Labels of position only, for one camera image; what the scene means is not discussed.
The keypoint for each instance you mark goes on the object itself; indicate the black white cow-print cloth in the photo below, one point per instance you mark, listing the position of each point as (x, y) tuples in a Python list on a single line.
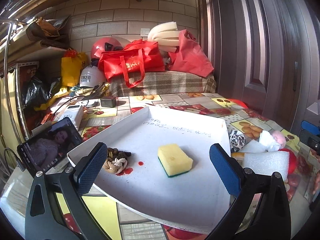
[(237, 140)]

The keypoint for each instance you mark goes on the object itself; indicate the plaid covered bench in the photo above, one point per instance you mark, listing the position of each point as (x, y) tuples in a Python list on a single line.
[(169, 82)]

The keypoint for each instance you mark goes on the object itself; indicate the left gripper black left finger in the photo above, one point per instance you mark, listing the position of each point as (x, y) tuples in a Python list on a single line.
[(43, 216)]

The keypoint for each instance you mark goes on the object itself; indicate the yellow green scouring sponge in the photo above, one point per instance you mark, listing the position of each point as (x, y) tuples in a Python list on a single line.
[(174, 160)]

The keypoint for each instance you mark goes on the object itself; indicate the red helmet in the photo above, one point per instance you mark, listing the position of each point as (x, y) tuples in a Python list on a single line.
[(104, 45)]

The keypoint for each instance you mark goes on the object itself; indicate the white power bank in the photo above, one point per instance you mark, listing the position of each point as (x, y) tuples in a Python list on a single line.
[(74, 113)]

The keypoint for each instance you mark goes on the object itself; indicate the yellow shopping bag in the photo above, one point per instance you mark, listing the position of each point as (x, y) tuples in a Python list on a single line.
[(72, 64)]

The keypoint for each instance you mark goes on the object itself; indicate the red plush ball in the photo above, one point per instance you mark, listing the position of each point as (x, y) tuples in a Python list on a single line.
[(292, 160)]

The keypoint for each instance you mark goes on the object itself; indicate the red paper bag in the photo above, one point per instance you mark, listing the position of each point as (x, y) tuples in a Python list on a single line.
[(190, 58)]

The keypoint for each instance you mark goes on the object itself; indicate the white foam block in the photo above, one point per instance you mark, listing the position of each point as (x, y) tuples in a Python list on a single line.
[(266, 163)]

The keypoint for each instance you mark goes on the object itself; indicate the cream hexagonal sponge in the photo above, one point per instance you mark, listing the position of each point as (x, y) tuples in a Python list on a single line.
[(238, 155)]

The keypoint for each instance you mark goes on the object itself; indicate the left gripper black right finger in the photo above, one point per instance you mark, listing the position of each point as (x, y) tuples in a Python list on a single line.
[(271, 220)]

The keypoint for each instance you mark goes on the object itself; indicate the small black box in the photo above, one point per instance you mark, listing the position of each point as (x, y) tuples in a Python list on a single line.
[(108, 102)]

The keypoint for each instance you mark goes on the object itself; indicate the pink fluffy pouch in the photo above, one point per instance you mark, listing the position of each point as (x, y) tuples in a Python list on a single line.
[(279, 138)]

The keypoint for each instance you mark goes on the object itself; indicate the person's right hand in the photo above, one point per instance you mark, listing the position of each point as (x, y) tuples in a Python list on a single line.
[(316, 183)]

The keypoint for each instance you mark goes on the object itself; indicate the cream foam roll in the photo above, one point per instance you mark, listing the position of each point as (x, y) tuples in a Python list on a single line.
[(166, 35)]

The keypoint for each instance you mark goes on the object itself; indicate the red tote bag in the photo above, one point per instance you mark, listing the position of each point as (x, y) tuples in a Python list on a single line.
[(132, 63)]

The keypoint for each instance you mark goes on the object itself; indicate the black plastic bag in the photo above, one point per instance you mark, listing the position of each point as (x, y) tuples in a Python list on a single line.
[(37, 92)]

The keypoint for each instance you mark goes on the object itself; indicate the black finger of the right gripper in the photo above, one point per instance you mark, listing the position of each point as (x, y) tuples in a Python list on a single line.
[(315, 130)]

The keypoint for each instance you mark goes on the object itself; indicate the smartphone showing video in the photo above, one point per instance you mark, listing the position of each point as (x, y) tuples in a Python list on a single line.
[(48, 148)]

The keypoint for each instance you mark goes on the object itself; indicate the red bag beside table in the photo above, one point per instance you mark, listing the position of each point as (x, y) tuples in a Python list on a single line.
[(238, 102)]

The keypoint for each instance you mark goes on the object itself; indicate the metal storage shelf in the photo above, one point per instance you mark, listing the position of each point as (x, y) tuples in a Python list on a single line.
[(24, 50)]

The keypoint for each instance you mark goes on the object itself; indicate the white cardboard tray box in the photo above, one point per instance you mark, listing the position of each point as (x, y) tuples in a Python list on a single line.
[(194, 201)]

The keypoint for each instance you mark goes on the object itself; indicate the white helmet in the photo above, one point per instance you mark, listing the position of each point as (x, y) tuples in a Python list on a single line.
[(91, 76)]

